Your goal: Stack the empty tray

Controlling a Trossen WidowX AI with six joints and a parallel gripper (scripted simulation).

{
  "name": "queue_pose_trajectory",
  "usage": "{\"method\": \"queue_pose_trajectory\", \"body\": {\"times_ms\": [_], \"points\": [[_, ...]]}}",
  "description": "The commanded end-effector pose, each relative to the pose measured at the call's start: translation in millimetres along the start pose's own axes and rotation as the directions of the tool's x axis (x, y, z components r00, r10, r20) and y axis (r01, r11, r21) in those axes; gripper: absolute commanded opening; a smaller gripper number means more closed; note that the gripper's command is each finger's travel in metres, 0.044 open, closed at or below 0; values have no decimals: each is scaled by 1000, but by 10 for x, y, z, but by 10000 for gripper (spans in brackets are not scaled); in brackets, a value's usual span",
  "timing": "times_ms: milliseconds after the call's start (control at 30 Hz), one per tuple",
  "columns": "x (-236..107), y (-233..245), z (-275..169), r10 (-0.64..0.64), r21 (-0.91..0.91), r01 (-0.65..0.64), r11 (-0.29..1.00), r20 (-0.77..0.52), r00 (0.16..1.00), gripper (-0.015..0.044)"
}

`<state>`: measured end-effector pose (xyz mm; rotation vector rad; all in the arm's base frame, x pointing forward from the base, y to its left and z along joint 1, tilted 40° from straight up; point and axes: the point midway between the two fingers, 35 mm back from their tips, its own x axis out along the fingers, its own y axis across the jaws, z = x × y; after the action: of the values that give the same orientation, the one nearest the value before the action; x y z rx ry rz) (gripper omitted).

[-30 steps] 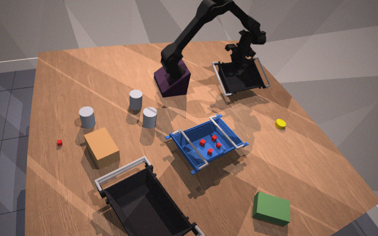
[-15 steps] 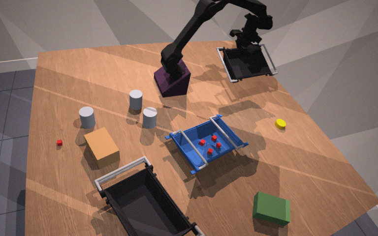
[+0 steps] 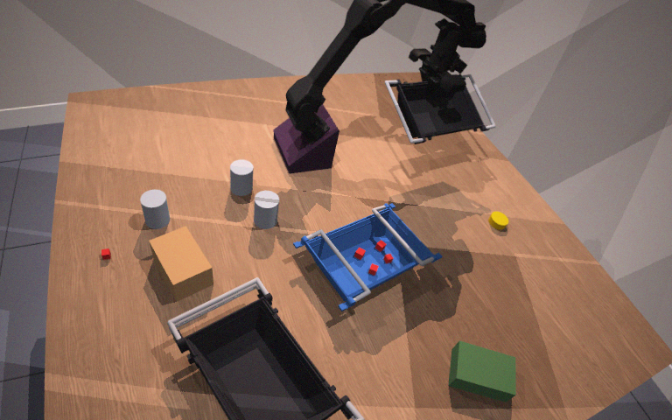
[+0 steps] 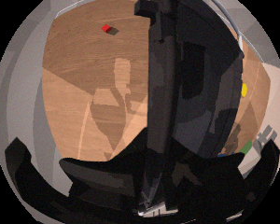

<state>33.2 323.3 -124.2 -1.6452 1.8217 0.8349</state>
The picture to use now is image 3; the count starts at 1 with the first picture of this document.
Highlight green rectangular block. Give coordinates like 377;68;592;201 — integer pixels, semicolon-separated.
448;341;516;403

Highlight grey cylinder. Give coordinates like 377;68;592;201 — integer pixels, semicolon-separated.
141;190;170;229
254;191;279;229
230;160;254;196

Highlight yellow disc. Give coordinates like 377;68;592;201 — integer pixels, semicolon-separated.
488;212;508;229

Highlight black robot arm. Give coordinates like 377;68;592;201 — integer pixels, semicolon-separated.
285;0;487;144

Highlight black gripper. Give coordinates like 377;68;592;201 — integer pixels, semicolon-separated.
409;43;466;97

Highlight tan rectangular box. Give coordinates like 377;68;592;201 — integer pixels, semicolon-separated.
150;227;214;302

